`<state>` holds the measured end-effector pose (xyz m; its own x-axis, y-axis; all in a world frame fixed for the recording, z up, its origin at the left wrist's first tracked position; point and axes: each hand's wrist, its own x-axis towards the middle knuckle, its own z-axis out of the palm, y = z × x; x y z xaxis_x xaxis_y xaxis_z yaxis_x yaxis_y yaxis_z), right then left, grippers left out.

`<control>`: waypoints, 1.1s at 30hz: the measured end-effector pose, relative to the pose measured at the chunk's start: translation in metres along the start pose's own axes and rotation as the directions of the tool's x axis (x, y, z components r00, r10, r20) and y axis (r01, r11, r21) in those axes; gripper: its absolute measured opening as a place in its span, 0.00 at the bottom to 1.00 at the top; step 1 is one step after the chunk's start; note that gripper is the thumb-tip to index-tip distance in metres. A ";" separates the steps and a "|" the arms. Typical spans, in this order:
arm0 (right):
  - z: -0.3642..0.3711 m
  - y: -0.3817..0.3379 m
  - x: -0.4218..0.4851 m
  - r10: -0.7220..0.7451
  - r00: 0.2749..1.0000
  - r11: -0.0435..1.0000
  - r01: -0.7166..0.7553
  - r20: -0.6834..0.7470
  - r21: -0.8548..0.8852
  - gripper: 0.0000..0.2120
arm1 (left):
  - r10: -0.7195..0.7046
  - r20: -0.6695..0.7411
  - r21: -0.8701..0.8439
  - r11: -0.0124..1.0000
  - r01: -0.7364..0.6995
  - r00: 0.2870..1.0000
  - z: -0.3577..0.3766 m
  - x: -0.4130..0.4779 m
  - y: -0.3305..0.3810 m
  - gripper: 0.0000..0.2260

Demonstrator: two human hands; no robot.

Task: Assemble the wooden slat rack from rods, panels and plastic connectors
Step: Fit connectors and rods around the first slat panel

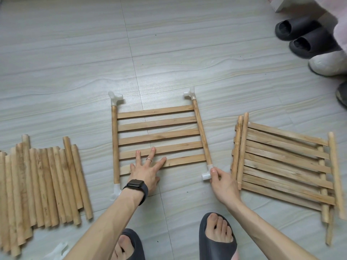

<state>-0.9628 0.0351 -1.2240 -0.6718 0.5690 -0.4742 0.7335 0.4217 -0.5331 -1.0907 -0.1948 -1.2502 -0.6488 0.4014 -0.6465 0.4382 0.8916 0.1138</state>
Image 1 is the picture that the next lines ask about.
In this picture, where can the slatted wooden shelf panel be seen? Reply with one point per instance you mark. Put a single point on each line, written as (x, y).
(157, 124)
(287, 165)

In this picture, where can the pink ruffled bed skirt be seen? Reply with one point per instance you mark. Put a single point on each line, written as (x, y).
(333, 8)

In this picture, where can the person's right hand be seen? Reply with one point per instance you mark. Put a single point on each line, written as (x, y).
(225, 186)

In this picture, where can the person's black sandal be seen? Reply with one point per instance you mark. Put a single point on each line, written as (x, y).
(130, 246)
(217, 243)

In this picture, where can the black smartwatch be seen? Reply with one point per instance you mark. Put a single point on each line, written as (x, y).
(136, 189)

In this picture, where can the white bed leg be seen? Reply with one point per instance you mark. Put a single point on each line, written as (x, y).
(287, 2)

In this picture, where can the person's left hand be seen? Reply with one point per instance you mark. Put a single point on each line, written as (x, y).
(145, 173)

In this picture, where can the person's left forearm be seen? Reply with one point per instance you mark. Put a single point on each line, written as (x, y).
(103, 230)

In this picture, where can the pile of white connectors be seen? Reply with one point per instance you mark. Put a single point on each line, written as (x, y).
(57, 250)

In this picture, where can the white shoe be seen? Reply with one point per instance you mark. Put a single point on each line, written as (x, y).
(328, 63)

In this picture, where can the pile of wooden dowels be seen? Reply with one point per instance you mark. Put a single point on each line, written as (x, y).
(38, 192)

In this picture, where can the person's right forearm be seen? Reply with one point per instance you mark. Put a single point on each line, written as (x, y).
(268, 233)

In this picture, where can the dark shoe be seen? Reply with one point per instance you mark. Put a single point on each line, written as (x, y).
(341, 93)

